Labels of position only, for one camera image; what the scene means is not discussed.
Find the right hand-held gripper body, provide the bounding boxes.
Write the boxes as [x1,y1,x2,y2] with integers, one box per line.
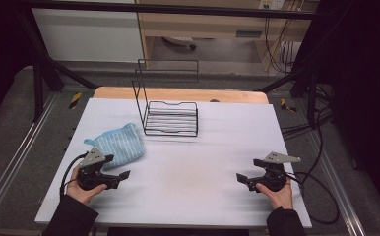
[247,150,302,193]

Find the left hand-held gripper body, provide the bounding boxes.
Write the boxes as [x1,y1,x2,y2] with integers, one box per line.
[76,147,120,192]

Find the blue striped cloth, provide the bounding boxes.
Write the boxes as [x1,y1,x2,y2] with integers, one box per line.
[83,122,146,170]

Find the black wire rack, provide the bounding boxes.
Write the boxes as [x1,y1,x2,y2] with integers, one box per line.
[131,58,200,138]

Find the person's right hand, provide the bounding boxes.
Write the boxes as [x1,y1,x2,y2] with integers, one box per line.
[255,178,294,210]

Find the person's left hand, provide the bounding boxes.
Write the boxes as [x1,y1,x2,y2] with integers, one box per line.
[65,164,108,206]

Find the white table mat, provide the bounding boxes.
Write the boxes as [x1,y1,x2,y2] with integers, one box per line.
[34,97,313,229]

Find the white panel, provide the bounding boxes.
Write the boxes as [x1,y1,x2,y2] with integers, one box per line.
[31,8,145,63]

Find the black curtain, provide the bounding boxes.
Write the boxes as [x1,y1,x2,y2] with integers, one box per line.
[0,0,36,134]
[304,0,380,214]

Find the chair base with caster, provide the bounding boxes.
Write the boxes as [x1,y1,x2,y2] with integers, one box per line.
[161,35,198,51]

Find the light wooden desk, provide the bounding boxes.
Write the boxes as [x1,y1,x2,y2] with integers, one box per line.
[135,0,321,72]

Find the white power strip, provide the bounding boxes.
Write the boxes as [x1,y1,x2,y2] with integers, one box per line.
[258,0,286,11]

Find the left hand-held gripper black cable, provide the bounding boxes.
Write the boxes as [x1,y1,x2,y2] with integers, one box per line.
[58,151,90,200]

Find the hand-held gripper black cable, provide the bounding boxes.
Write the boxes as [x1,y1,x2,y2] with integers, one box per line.
[285,171,341,226]
[58,151,90,200]

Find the right hand-held gripper black cable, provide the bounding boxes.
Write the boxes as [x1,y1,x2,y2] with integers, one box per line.
[285,171,341,226]

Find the black floor cables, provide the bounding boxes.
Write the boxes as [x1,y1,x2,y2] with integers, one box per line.
[281,84,335,141]

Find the aluminium rail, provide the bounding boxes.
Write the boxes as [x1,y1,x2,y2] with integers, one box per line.
[304,130,367,236]
[0,92,60,227]

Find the hanging cable bundle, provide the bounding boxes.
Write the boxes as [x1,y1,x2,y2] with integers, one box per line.
[264,18,298,74]

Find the black metal frame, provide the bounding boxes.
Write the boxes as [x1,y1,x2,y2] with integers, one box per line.
[14,0,332,123]

